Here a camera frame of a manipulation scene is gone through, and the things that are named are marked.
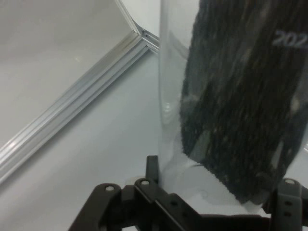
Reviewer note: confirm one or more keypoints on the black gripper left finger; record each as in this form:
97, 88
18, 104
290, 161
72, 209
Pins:
149, 192

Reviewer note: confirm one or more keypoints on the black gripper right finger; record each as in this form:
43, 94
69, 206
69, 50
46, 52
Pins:
287, 209

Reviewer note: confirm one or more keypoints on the clear plastic jar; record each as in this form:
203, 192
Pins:
168, 72

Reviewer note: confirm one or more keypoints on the long horizontal aluminium frame rail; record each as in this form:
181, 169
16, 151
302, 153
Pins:
72, 103

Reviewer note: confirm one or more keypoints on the upright aluminium frame post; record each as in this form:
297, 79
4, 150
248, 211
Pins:
128, 16

